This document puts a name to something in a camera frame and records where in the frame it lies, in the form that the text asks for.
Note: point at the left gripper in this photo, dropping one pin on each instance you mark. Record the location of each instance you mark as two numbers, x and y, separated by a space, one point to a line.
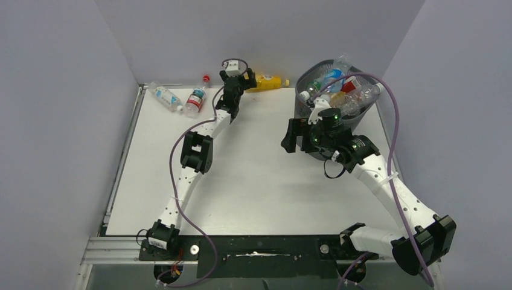
249 83

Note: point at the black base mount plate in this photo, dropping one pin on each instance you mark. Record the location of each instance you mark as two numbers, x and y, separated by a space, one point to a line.
322 256

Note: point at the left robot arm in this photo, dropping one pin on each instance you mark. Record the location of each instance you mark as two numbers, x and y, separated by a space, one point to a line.
196 159

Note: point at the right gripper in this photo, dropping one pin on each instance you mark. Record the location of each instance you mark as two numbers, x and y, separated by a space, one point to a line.
294 129

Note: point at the aluminium frame rail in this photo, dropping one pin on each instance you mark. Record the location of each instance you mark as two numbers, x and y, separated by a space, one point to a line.
112 263

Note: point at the red cap bottle blue-red label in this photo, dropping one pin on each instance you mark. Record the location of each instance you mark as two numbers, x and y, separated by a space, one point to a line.
196 98

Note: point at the green tinted bottle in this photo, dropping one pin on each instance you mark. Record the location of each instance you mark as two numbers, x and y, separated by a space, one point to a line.
311 91

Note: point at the clear crushed bottle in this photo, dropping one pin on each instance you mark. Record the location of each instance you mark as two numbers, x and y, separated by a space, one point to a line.
360 99

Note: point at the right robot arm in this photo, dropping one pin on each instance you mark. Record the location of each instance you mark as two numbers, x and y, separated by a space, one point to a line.
423 238

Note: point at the grey mesh waste bin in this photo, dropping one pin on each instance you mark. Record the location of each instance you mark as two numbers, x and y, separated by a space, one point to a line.
303 108

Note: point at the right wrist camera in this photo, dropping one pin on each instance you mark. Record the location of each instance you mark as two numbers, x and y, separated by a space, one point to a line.
320 104

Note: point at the amber tea bottle red label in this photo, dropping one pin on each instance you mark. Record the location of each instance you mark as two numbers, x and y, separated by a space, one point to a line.
339 98

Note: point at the clear bottle white blue label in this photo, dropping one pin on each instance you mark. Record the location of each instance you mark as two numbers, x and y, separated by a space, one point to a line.
167 98

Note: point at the yellow juice bottle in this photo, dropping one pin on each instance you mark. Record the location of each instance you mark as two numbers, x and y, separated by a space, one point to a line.
269 82

